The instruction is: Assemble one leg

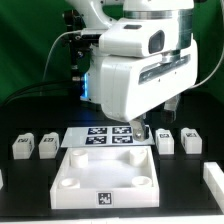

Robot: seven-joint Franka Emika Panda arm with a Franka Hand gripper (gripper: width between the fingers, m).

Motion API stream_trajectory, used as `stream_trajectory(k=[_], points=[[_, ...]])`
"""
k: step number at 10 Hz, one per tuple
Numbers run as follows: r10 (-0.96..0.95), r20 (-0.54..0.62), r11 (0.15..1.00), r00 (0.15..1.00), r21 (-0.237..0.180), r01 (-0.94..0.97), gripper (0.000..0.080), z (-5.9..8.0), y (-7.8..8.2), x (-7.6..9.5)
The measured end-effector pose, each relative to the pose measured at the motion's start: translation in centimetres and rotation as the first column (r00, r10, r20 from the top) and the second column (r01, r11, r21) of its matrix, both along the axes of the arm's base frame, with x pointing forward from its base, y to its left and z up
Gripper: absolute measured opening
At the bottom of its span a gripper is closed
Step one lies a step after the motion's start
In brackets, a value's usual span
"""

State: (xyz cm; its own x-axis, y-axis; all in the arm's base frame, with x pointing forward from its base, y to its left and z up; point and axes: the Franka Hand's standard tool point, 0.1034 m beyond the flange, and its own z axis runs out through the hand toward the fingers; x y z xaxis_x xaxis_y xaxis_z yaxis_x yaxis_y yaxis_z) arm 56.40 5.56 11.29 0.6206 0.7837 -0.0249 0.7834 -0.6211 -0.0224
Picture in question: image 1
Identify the white sheet with fiducial markers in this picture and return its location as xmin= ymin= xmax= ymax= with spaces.
xmin=61 ymin=126 xmax=154 ymax=148

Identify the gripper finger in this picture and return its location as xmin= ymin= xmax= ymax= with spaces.
xmin=162 ymin=95 xmax=181 ymax=123
xmin=130 ymin=115 xmax=149 ymax=142

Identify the white square tabletop tray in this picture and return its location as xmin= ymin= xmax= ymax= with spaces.
xmin=50 ymin=146 xmax=160 ymax=209

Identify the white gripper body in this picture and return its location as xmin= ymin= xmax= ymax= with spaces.
xmin=99 ymin=40 xmax=198 ymax=122

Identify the black cable bundle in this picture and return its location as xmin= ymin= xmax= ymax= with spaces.
xmin=0 ymin=79 xmax=84 ymax=108

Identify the white obstacle block right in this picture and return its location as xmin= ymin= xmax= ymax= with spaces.
xmin=203 ymin=162 xmax=224 ymax=214

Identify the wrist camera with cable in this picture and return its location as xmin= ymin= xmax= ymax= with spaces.
xmin=99 ymin=21 xmax=183 ymax=58

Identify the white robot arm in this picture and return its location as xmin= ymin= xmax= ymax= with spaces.
xmin=66 ymin=0 xmax=198 ymax=141

